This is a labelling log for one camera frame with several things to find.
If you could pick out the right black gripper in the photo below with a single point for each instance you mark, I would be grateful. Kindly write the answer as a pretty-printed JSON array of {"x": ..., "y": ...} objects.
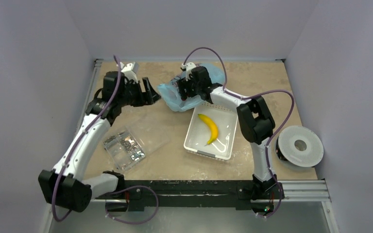
[{"x": 184, "y": 89}]

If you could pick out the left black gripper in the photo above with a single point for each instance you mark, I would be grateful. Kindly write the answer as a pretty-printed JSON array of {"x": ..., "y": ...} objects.
[{"x": 148, "y": 97}]

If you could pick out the light blue plastic bag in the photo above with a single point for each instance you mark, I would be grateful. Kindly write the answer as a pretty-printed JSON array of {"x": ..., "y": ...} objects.
[{"x": 170, "y": 95}]

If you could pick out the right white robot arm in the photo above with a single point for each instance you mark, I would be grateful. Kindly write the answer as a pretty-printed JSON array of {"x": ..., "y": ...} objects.
[{"x": 255, "y": 119}]

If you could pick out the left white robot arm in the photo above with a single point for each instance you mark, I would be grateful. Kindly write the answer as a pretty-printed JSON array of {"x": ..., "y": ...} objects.
[{"x": 64, "y": 185}]

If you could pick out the yellow fake banana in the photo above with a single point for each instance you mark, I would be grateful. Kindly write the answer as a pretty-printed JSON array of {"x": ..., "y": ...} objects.
[{"x": 214, "y": 132}]

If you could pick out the white plastic basket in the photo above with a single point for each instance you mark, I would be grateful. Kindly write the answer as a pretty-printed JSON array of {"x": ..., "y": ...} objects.
[{"x": 199, "y": 133}]

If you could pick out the clear plastic screw box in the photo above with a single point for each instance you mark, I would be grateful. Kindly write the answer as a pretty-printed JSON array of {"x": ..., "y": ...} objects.
[{"x": 131, "y": 143}]

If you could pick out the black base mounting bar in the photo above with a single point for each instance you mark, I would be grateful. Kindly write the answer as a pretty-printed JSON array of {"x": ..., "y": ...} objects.
[{"x": 237, "y": 194}]

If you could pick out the white filament spool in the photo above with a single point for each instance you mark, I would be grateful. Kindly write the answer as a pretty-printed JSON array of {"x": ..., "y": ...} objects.
[{"x": 299, "y": 148}]

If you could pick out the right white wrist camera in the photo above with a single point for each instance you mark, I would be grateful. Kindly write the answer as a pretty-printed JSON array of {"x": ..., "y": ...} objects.
[{"x": 187, "y": 70}]

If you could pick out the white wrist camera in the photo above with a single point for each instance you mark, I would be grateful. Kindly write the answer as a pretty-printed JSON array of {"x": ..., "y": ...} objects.
[
  {"x": 187, "y": 70},
  {"x": 129, "y": 71}
]

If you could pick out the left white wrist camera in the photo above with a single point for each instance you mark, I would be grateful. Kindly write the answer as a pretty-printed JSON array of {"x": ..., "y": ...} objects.
[{"x": 129, "y": 71}]

